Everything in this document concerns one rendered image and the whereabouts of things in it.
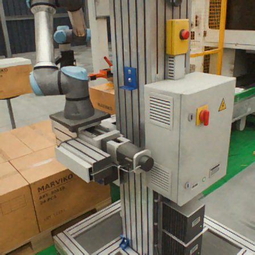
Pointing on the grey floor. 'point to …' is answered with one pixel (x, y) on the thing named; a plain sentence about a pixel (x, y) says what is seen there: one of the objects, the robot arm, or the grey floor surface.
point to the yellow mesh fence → (218, 37)
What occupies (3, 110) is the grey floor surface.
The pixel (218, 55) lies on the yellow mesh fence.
